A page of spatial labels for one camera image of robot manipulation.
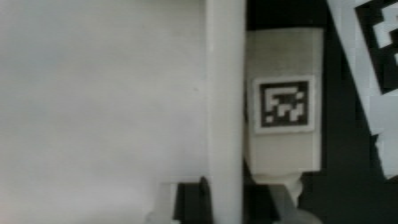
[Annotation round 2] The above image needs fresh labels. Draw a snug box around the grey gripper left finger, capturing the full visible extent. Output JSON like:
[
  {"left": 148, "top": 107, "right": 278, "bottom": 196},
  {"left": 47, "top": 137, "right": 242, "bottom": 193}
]
[{"left": 173, "top": 178, "right": 212, "bottom": 224}]

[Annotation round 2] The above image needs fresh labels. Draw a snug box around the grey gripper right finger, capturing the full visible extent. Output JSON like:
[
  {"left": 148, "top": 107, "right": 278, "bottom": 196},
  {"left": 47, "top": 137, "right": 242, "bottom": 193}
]
[{"left": 244, "top": 174, "right": 324, "bottom": 224}]

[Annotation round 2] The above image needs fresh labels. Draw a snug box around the white square table top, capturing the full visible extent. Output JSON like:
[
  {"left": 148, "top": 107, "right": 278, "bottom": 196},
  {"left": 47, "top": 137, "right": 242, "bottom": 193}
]
[{"left": 0, "top": 0, "right": 246, "bottom": 224}]

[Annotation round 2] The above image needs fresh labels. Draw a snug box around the white sheet with markers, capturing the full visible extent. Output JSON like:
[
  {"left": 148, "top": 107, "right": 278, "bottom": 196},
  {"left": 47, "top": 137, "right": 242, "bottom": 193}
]
[{"left": 327, "top": 0, "right": 398, "bottom": 179}]

